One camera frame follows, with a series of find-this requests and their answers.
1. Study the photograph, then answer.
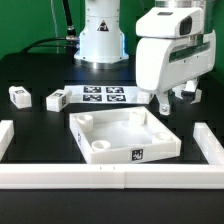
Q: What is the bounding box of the white square tabletop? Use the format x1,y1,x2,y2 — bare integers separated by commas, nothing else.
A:
69,107,181,164

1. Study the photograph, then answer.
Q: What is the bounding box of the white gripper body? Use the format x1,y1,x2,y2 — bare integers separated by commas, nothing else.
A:
136,31,216,94

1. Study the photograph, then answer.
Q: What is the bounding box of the black cable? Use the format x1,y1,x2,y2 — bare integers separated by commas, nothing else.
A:
20,0,81,54

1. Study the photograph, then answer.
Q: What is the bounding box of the white fiducial marker sheet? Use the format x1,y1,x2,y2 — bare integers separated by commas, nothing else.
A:
64,85,138,104

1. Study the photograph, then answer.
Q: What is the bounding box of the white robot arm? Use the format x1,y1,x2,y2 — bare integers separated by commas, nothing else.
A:
74,0,216,115

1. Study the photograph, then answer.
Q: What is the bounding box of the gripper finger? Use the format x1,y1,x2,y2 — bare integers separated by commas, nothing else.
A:
157,92,170,116
182,79,202,104

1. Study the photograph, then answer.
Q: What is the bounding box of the white U-shaped obstacle fence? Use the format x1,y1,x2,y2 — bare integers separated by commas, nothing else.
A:
0,119,224,190

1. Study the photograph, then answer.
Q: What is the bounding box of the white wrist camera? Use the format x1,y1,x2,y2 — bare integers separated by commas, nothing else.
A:
136,7,204,39

